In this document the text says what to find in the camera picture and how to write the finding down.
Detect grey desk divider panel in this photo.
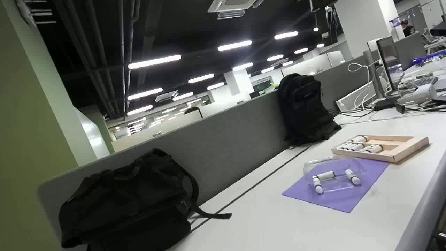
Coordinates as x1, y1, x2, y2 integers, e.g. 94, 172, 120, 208
37, 90, 293, 243

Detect long ceiling light tube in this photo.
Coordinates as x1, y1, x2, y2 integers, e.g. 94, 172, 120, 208
127, 53, 183, 71
217, 39, 254, 53
126, 104, 155, 117
187, 73, 217, 85
127, 87, 165, 102
274, 30, 300, 41

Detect tall black backpack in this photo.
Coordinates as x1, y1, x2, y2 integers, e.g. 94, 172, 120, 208
276, 73, 343, 147

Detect ceiling air conditioner unit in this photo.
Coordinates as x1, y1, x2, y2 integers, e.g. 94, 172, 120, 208
207, 0, 265, 21

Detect large black backpack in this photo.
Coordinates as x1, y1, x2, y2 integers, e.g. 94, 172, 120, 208
58, 147, 233, 251

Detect white slatted device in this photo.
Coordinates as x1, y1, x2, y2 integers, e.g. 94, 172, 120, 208
335, 81, 378, 115

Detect purple mat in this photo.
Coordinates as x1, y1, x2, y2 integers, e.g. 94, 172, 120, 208
282, 157, 391, 215

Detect computer monitor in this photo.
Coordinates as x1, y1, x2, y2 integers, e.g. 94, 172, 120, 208
375, 35, 402, 95

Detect wooden sectioned tray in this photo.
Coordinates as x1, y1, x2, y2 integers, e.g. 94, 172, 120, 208
331, 134, 431, 165

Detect white rounded desk object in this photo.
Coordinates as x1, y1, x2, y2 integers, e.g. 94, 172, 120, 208
396, 83, 440, 108

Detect grey cubicle screen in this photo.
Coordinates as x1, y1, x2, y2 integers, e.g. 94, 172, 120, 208
395, 32, 430, 71

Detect white looped cable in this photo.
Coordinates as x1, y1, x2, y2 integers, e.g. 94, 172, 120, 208
346, 60, 380, 95

